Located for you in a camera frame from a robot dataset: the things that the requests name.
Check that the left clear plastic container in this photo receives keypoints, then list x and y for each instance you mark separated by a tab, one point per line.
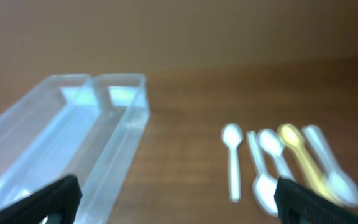
40	134

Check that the clear plastic container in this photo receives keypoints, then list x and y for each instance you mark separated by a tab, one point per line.
96	142
40	134

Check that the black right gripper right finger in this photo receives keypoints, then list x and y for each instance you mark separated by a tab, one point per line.
297	204

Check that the right clear plastic container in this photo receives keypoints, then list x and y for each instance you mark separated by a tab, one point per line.
96	142

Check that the white plastic spoon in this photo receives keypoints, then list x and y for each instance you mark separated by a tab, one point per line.
264	185
340	184
232	136
272	145

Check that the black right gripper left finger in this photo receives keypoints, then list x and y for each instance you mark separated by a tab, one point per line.
57	203

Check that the yellow plastic spoon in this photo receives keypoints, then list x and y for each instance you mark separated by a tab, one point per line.
294	140

